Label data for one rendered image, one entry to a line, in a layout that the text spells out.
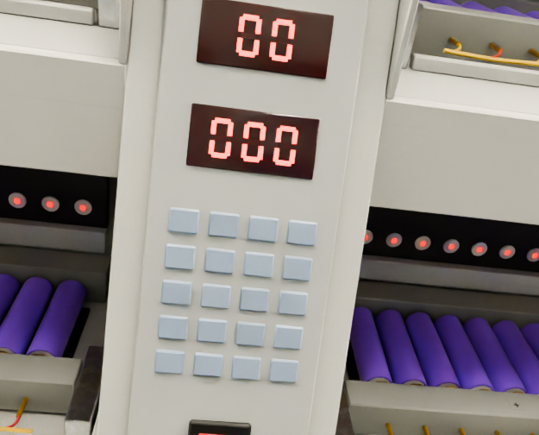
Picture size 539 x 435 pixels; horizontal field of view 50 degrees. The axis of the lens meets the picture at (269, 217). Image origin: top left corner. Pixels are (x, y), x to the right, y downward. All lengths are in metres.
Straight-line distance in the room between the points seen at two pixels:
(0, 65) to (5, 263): 0.19
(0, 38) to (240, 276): 0.12
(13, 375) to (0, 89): 0.15
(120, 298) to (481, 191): 0.15
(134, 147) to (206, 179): 0.03
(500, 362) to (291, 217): 0.21
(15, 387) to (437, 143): 0.23
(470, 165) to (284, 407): 0.12
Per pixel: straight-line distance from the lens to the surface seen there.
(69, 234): 0.40
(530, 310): 0.44
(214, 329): 0.22
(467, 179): 0.24
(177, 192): 0.21
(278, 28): 0.21
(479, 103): 0.24
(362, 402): 0.32
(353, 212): 0.22
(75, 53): 0.22
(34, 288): 0.38
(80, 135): 0.23
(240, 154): 0.21
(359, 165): 0.22
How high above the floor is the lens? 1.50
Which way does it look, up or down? 9 degrees down
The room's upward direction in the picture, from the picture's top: 7 degrees clockwise
